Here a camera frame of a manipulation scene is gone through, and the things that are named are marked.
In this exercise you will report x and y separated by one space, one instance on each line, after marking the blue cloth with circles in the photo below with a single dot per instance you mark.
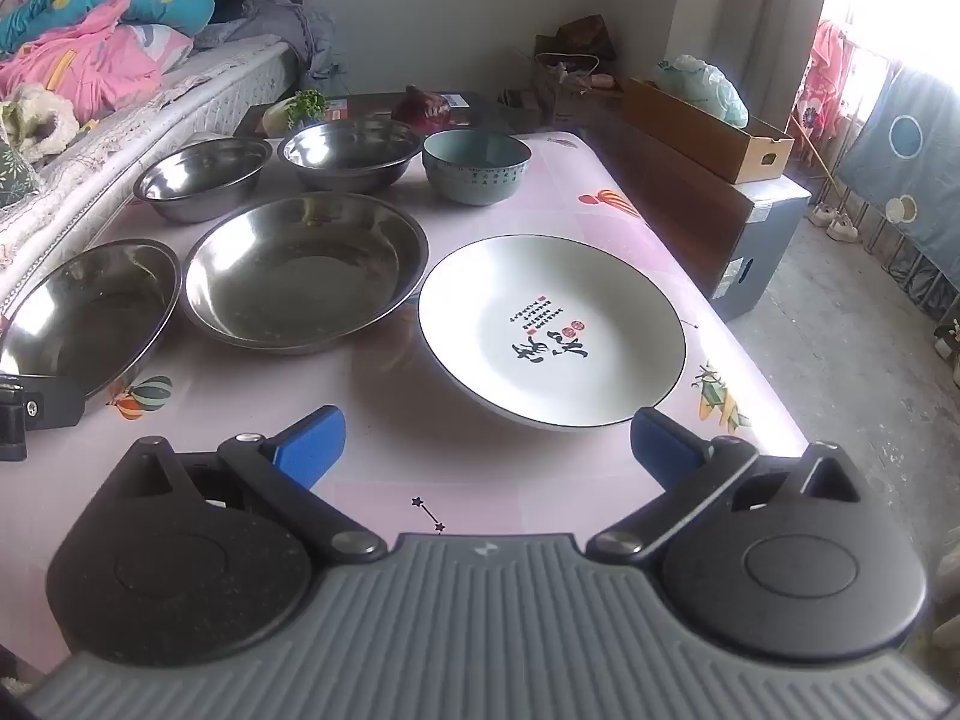
922 165

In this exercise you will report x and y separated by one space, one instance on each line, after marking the pale green plastic bag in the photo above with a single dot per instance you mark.
705 82

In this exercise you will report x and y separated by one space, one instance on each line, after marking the pink printed tablecloth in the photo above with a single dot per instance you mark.
420 420

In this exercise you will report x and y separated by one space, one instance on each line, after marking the brown paper bag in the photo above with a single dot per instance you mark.
589 34

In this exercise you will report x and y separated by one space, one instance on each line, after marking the pink blanket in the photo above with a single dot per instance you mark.
82 60

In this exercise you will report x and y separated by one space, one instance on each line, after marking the white printed ceramic plate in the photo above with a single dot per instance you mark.
600 330

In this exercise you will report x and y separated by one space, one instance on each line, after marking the grey clothes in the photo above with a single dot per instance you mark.
285 26

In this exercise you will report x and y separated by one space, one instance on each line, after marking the grey carton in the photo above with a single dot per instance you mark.
765 247

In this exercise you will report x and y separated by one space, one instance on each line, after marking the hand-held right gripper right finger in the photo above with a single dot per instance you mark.
664 446

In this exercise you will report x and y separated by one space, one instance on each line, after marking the white quilted mattress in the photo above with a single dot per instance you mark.
187 82

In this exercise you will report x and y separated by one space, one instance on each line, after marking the small pink object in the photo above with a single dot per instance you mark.
604 80

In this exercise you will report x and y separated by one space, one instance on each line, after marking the dark wooden cabinet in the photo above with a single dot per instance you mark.
660 187

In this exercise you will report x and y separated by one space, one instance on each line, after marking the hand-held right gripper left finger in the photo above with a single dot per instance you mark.
311 450

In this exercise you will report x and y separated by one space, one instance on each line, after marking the large steel deep plate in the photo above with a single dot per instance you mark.
300 285

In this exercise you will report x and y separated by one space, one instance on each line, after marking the wooden stick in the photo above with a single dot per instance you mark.
814 150

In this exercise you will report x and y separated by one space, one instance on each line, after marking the white plush toy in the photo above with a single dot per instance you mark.
37 116

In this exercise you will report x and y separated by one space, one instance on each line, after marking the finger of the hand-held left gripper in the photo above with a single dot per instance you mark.
45 403

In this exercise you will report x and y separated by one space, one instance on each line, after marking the steel bowl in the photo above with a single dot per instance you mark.
349 154
202 180

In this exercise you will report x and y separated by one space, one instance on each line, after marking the bok choy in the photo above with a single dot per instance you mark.
304 105

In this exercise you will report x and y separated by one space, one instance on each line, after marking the white shoe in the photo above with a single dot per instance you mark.
819 214
842 228

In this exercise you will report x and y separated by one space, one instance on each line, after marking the blue printed pillow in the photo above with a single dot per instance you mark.
165 4

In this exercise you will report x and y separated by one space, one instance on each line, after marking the red onion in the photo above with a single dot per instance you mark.
424 111

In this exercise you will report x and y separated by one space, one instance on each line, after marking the teal ceramic bowl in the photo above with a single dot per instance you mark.
476 184

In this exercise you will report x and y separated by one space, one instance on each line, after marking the pink hanging clothes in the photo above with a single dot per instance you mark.
825 75

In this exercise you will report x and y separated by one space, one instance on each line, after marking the dark printed flat box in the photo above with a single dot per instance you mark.
480 109

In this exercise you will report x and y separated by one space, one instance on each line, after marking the long wooden box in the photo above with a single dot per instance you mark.
697 131

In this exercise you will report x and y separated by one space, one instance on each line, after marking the metal drying rack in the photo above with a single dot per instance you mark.
911 270

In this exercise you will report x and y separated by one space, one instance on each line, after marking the green leaf pillow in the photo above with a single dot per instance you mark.
15 172

